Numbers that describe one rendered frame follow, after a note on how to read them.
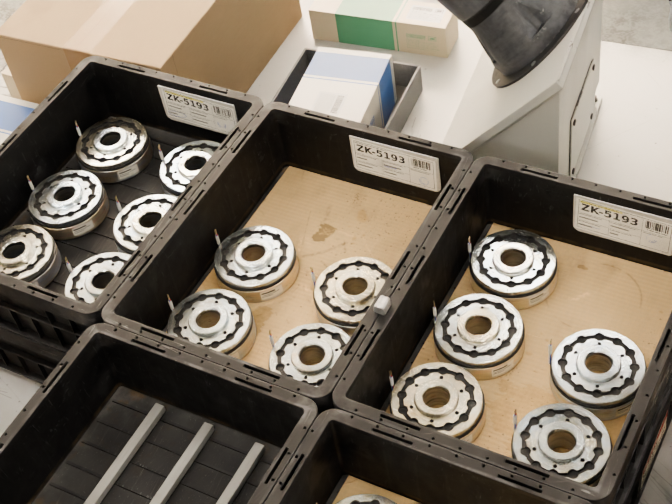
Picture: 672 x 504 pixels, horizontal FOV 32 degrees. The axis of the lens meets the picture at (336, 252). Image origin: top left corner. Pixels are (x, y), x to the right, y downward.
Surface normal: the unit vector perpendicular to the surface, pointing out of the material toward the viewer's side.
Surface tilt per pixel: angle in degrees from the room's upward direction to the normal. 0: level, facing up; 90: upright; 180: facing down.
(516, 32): 62
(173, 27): 0
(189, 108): 90
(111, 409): 0
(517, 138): 90
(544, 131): 90
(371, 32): 90
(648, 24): 0
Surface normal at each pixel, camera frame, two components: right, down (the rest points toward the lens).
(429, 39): -0.36, 0.72
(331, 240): -0.13, -0.67
